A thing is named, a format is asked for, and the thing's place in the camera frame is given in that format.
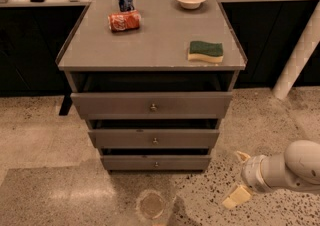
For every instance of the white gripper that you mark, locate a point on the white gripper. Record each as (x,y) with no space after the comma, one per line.
(250,172)

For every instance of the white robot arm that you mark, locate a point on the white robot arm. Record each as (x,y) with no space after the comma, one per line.
(296,169)

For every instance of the grey drawer cabinet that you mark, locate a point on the grey drawer cabinet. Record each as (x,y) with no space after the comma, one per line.
(152,58)

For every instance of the grey top drawer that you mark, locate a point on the grey top drawer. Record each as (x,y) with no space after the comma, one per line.
(152,105)

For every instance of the round floor drain cover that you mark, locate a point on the round floor drain cover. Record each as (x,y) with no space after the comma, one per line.
(150,204)

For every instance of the green yellow sponge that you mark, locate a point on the green yellow sponge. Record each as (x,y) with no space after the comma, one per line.
(205,51)

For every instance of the white diagonal pipe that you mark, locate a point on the white diagonal pipe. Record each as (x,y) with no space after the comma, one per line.
(300,55)

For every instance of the orange soda can lying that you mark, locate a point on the orange soda can lying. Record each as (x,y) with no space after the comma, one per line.
(123,21)

